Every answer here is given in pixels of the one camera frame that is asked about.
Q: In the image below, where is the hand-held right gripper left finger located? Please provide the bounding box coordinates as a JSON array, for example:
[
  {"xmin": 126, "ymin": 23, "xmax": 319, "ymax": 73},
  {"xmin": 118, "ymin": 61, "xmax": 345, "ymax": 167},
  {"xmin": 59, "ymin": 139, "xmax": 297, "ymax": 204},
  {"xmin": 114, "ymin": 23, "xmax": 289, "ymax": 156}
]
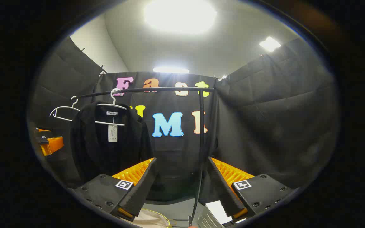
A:
[{"xmin": 74, "ymin": 157, "xmax": 158, "ymax": 222}]

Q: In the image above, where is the white clothes hanger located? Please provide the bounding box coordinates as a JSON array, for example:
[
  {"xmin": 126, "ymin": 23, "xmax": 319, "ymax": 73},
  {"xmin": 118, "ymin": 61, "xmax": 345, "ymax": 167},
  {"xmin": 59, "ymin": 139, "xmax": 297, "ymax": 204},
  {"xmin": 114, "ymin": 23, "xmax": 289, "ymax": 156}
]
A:
[
  {"xmin": 95, "ymin": 89, "xmax": 128, "ymax": 126},
  {"xmin": 49, "ymin": 96, "xmax": 81, "ymax": 122}
]

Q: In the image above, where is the beige cloth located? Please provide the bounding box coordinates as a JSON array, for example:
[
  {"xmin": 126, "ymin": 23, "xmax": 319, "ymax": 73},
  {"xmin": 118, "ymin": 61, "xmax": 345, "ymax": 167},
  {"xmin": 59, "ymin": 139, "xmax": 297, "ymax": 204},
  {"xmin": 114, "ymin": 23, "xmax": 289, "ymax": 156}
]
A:
[{"xmin": 131, "ymin": 208, "xmax": 172, "ymax": 228}]

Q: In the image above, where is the black metal clothes rack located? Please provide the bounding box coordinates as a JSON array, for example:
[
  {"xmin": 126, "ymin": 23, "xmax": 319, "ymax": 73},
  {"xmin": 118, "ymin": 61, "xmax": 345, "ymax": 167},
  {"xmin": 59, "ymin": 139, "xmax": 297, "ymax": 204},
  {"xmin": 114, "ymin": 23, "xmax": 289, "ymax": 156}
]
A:
[{"xmin": 75, "ymin": 87, "xmax": 216, "ymax": 227}]

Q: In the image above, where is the black backdrop cloth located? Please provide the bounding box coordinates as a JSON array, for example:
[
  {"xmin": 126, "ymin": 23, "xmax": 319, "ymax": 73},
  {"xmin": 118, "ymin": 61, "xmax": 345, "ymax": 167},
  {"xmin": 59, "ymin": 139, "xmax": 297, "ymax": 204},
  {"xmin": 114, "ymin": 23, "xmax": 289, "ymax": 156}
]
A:
[{"xmin": 27, "ymin": 36, "xmax": 340, "ymax": 203}]

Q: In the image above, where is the large ceiling light panel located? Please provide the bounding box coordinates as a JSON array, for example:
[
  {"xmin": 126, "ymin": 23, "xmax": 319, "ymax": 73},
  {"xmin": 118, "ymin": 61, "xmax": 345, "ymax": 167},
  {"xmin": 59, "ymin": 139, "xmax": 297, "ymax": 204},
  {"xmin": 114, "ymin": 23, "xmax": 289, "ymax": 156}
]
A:
[{"xmin": 144, "ymin": 0, "xmax": 218, "ymax": 35}]

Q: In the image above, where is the long ceiling light strip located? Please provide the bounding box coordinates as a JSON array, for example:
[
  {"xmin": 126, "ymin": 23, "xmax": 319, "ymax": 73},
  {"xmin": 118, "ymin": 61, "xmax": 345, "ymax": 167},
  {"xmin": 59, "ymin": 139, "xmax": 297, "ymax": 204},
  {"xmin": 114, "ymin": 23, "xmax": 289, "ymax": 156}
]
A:
[{"xmin": 153, "ymin": 66, "xmax": 190, "ymax": 74}]

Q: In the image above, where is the black knitted garment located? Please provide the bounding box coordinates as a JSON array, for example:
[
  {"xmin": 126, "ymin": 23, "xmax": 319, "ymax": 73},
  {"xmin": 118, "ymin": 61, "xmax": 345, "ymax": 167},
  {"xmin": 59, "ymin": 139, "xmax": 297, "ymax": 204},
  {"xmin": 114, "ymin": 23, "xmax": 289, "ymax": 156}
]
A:
[{"xmin": 70, "ymin": 101, "xmax": 153, "ymax": 187}]

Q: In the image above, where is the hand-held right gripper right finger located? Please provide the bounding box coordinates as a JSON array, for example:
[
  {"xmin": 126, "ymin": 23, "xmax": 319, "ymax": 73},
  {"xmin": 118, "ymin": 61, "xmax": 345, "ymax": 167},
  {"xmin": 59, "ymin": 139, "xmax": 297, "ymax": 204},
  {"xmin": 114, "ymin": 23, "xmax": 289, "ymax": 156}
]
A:
[{"xmin": 207, "ymin": 157, "xmax": 293, "ymax": 224}]

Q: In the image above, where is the small ceiling light panel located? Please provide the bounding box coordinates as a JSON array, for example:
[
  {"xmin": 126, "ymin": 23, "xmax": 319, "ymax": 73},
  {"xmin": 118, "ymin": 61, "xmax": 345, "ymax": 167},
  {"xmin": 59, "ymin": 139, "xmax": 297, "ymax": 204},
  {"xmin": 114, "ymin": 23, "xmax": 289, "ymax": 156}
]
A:
[{"xmin": 259, "ymin": 36, "xmax": 281, "ymax": 52}]

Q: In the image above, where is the white empty clothes hanger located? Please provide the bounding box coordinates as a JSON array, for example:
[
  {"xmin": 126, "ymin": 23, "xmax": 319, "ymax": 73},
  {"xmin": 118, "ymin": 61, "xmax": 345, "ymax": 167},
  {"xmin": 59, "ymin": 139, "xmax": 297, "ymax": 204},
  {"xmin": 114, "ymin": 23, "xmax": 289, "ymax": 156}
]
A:
[{"xmin": 49, "ymin": 96, "xmax": 81, "ymax": 122}]

